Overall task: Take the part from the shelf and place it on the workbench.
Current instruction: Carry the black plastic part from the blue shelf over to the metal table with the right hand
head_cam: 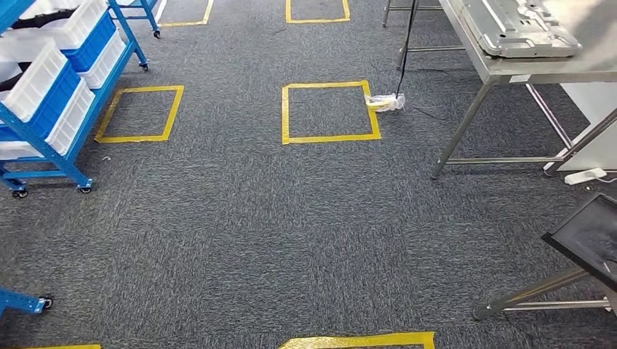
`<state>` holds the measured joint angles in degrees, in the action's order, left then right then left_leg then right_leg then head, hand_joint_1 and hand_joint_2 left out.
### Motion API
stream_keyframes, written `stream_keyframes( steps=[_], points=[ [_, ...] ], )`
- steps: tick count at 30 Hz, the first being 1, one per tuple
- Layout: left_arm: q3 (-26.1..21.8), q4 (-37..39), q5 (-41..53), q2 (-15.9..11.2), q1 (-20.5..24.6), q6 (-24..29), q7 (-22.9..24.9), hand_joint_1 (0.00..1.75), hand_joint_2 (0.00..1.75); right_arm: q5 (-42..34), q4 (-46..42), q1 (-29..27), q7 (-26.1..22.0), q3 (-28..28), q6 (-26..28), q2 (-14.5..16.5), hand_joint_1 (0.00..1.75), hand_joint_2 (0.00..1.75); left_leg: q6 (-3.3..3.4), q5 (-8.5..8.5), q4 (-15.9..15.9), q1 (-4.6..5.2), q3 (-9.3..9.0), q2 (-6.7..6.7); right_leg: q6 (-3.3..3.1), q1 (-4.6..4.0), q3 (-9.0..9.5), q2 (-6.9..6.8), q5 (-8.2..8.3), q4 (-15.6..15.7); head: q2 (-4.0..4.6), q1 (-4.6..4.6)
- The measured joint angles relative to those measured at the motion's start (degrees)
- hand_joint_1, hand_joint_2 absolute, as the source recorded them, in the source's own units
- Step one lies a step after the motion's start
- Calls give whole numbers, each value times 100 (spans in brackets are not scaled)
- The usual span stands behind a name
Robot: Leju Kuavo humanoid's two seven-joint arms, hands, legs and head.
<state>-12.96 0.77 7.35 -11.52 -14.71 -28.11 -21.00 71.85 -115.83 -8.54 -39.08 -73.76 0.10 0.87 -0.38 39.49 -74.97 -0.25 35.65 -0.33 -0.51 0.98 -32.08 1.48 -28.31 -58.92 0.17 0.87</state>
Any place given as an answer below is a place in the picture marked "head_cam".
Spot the stamped grey metal panel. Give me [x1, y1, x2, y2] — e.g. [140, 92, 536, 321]
[450, 0, 584, 59]

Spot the blue plastic bin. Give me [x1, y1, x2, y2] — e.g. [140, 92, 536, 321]
[61, 12, 118, 73]
[26, 61, 82, 142]

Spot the black plastic panel part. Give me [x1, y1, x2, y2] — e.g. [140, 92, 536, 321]
[541, 192, 617, 293]

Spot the black strap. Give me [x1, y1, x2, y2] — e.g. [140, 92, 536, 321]
[395, 0, 419, 97]

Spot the white plastic bin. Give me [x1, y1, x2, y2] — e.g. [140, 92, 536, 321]
[0, 41, 68, 122]
[78, 28, 127, 91]
[19, 0, 109, 50]
[44, 78, 96, 156]

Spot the yellow floor tape square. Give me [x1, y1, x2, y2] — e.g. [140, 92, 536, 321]
[285, 0, 352, 25]

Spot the white board panel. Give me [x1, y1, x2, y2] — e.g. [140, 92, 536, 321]
[544, 81, 617, 173]

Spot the clear plastic bag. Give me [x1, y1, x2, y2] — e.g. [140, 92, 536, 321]
[365, 92, 407, 113]

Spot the stainless steel table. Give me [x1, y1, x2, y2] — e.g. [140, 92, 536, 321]
[382, 0, 617, 180]

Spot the white power strip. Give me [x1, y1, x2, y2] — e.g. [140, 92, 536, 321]
[564, 167, 608, 186]

